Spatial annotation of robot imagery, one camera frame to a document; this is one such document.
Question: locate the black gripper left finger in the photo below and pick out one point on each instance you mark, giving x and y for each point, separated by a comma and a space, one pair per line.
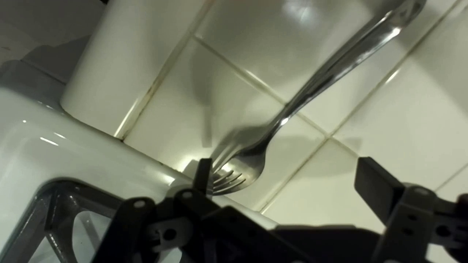
194, 223

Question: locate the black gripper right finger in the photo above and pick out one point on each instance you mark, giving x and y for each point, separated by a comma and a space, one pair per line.
415, 216

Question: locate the silver metal fork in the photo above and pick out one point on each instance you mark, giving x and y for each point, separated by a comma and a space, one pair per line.
247, 162

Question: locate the white utensil cup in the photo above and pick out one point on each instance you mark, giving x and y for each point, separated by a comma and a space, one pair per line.
125, 54

